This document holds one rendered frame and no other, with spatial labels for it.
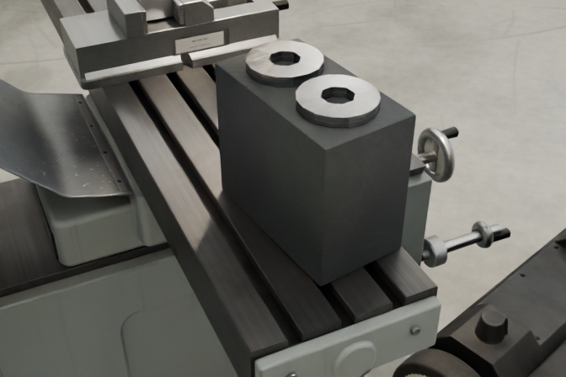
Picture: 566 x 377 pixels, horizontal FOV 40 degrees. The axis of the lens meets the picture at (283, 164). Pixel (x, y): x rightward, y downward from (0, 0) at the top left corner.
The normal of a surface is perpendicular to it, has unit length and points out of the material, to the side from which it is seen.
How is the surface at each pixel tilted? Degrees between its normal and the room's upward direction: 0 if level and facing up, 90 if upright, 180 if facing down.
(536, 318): 0
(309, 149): 90
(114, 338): 90
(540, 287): 0
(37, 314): 90
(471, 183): 0
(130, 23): 90
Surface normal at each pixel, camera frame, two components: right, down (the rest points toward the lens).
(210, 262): 0.00, -0.82
